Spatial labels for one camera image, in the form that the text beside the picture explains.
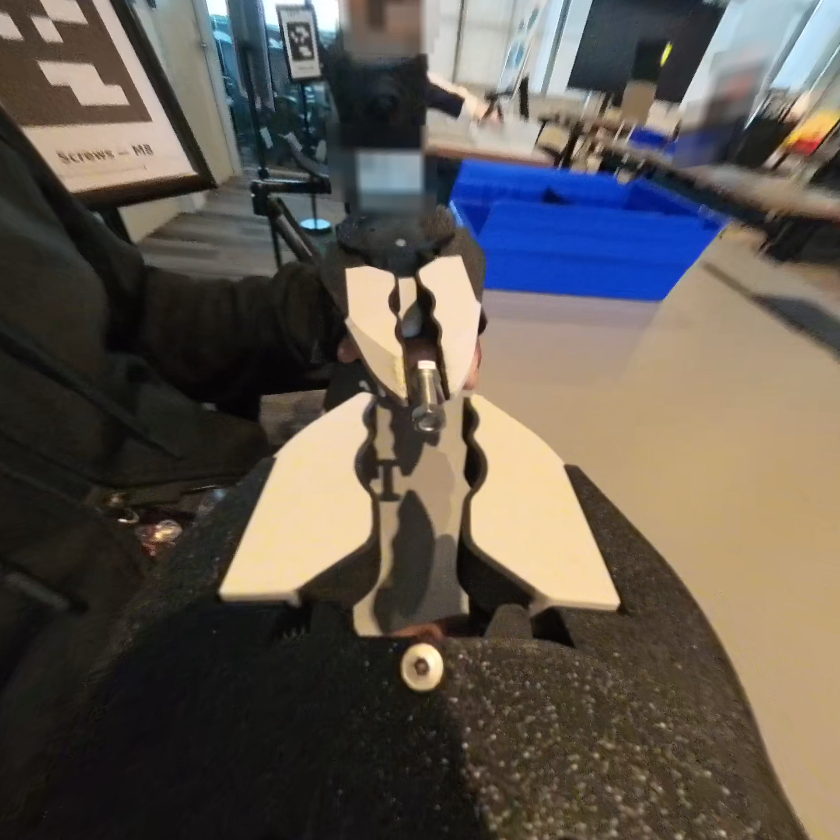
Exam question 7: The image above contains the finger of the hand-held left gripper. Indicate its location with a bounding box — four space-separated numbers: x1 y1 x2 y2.
418 255 485 399
343 263 421 397

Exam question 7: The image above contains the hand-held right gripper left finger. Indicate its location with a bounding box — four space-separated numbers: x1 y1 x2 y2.
220 392 382 607

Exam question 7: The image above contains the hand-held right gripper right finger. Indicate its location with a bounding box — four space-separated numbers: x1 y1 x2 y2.
462 394 622 614

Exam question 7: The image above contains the blue plastic bin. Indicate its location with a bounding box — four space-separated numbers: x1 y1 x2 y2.
451 158 727 304

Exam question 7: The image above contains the person's left forearm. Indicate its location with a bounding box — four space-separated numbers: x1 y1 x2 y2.
138 256 350 395

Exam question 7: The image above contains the person's left hand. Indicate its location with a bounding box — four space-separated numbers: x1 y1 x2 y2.
335 329 484 395

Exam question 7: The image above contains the small marker sign on stand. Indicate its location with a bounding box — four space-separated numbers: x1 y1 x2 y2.
273 4 326 86

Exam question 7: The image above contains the black computer monitor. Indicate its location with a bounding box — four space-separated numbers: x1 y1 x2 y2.
567 0 731 103

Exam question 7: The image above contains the black framed marker sign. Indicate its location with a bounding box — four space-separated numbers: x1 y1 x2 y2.
0 0 219 208

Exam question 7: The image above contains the black desk mat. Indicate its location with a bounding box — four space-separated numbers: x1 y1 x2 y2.
759 292 840 358

